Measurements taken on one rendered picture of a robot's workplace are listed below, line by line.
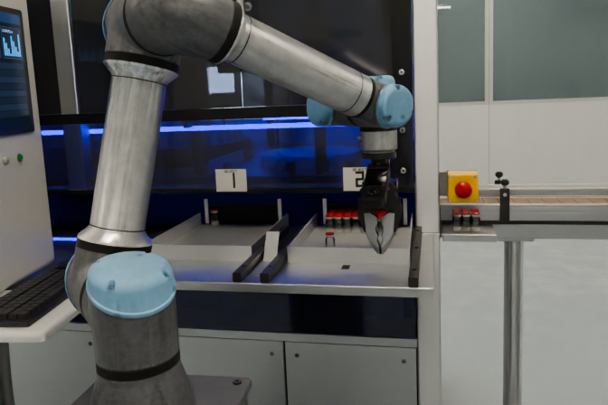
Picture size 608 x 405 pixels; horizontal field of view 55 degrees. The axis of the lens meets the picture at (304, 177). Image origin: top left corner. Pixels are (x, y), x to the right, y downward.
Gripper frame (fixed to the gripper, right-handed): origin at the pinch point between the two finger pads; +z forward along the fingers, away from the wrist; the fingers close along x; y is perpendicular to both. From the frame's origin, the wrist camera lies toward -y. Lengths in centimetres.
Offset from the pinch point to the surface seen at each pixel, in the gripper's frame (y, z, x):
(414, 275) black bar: -11.7, 1.8, -7.4
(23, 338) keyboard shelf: -24, 13, 67
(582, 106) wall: 487, -15, -148
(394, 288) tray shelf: -12.8, 4.2, -3.6
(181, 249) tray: 0.8, 1.1, 44.7
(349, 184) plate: 26.7, -9.5, 9.8
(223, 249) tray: 0.9, 1.0, 34.6
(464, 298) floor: 223, 87, -27
